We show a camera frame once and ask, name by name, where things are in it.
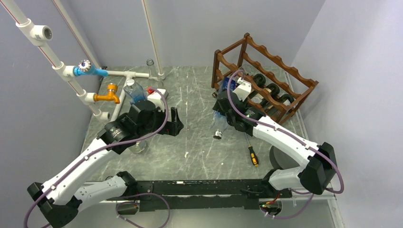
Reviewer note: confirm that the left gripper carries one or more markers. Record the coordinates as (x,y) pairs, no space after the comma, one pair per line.
(172,128)

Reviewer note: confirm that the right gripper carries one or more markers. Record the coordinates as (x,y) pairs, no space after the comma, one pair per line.
(218,107)

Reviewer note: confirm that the blue square bottle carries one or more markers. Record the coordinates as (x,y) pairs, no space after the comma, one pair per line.
(219,123)

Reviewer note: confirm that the labelled dark wine bottle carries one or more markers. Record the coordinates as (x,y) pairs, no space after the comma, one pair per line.
(259,80)

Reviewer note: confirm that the clear stoppered glass bottle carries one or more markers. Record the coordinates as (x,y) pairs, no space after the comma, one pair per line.
(134,91)

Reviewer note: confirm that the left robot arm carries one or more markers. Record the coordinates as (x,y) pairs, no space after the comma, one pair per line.
(61,198)

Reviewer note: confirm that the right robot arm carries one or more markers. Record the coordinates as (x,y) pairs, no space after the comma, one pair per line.
(316,169)

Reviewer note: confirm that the clear lying bottle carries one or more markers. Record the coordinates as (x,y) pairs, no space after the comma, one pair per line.
(139,147)

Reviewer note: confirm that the clear tall empty bottle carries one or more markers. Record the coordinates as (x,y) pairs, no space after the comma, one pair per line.
(154,79)

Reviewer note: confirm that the wooden wine rack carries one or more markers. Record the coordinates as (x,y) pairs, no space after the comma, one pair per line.
(222,68)

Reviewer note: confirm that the yellow black screwdriver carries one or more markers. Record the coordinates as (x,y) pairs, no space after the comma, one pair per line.
(252,154)

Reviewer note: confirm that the orange brass tap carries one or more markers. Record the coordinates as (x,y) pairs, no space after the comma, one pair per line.
(110,96)

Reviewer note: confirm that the blue tap valve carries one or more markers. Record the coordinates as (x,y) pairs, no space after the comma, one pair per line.
(85,67)

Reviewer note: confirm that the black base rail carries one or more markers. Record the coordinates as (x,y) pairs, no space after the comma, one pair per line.
(202,194)

